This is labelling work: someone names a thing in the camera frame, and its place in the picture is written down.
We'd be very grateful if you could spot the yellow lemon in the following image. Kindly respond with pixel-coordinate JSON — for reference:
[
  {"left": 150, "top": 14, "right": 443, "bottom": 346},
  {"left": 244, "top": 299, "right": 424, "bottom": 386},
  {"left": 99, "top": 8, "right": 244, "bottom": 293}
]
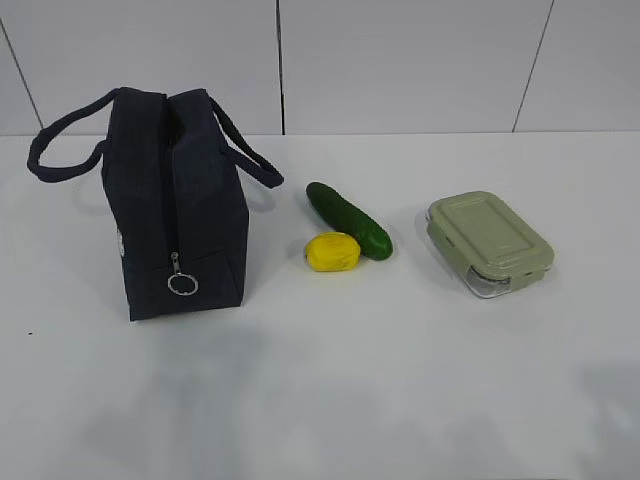
[{"left": 305, "top": 232, "right": 361, "bottom": 272}]

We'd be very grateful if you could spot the green cucumber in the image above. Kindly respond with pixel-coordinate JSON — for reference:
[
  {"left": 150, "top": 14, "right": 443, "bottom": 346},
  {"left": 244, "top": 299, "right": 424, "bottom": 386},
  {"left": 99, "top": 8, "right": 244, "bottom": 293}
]
[{"left": 305, "top": 182, "right": 393, "bottom": 261}]

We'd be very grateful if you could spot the glass container green lid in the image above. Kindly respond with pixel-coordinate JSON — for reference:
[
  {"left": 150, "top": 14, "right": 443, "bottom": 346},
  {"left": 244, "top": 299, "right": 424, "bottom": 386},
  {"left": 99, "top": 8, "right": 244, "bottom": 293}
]
[{"left": 426, "top": 191, "right": 554, "bottom": 299}]

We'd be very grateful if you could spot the dark navy lunch bag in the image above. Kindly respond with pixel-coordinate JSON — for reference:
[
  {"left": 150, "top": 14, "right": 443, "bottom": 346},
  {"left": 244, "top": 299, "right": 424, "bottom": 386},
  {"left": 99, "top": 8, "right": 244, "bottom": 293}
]
[{"left": 27, "top": 87, "right": 283, "bottom": 321}]

